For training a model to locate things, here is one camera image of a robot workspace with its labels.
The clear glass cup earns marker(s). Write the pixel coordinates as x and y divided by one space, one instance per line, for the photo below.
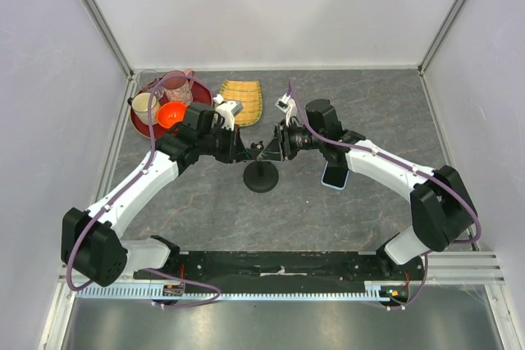
147 81

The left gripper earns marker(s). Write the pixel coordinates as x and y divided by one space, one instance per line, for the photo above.
236 151

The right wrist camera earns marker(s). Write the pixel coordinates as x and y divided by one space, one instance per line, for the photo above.
287 105

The slotted cable duct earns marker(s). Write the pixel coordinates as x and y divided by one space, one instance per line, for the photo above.
159 291

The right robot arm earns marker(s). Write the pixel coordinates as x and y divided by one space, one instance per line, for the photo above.
441 209

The black phone stand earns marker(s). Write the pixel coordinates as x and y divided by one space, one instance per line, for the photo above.
260 176

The pink floral mug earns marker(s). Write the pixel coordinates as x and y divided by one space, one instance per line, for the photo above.
177 87

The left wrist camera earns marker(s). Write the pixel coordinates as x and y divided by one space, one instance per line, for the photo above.
228 110

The blue smartphone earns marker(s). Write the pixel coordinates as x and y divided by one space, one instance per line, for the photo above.
334 176

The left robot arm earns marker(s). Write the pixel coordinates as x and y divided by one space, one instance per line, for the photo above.
91 239

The woven bamboo tray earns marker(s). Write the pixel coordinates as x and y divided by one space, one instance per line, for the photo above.
249 94

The cream mug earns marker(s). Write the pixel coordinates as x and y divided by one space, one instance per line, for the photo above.
145 106

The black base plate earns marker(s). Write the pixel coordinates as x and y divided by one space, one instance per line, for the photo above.
287 270

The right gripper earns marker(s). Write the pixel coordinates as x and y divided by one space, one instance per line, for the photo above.
280 148

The orange bowl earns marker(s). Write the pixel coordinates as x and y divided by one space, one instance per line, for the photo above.
171 113

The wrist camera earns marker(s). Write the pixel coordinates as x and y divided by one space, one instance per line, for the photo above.
228 110
287 105

